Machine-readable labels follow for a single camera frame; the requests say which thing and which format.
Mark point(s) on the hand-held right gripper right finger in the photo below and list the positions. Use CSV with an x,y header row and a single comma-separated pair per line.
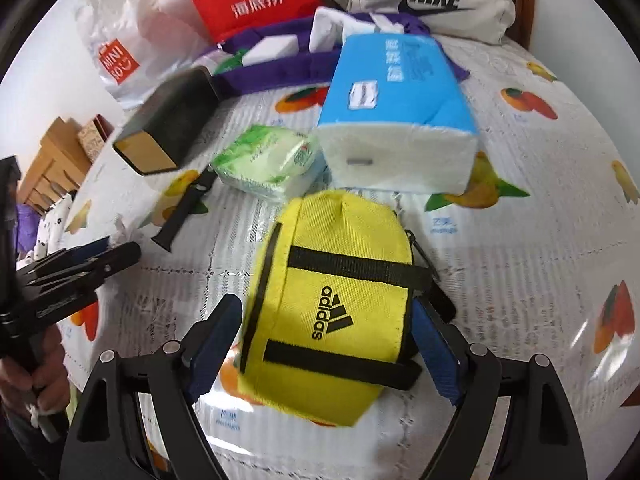
x,y
440,355

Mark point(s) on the brown wooden frame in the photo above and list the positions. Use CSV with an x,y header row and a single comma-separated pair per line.
x,y
524,10

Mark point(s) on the purple cloth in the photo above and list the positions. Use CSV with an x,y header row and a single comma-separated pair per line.
x,y
27,225

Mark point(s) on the white foam block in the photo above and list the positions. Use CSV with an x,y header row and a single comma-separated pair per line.
x,y
272,50

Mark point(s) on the blue tissue pack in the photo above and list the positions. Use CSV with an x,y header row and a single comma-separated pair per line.
x,y
395,90

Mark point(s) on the green tissue pack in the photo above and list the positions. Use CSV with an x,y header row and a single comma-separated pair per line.
x,y
265,160

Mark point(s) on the fruit print table cover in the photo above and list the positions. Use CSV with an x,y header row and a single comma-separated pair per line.
x,y
525,240

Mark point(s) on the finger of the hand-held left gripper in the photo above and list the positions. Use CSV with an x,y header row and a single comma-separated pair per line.
x,y
115,260
75,255

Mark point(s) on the wooden cabinet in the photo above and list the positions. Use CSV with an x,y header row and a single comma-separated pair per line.
x,y
55,145

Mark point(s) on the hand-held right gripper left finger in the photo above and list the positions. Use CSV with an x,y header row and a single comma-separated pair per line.
x,y
215,355

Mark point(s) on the purple towel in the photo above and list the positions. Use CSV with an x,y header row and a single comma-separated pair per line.
x,y
280,72

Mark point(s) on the white plastic bag red label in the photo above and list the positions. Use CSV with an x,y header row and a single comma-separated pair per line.
x,y
130,25

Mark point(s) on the white dotted cloth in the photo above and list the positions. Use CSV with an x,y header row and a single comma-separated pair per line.
x,y
50,225

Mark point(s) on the person's left hand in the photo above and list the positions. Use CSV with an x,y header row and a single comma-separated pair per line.
x,y
50,370

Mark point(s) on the black box with gold inside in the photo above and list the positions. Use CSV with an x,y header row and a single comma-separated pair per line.
x,y
175,115

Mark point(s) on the small patterned box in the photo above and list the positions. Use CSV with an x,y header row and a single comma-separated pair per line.
x,y
92,137

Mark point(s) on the red shopping bag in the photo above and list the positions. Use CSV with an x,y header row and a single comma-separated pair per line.
x,y
260,10

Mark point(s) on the white tissue pack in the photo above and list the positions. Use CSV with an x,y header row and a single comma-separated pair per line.
x,y
325,30

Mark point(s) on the light grey backpack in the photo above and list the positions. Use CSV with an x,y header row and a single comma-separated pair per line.
x,y
480,20

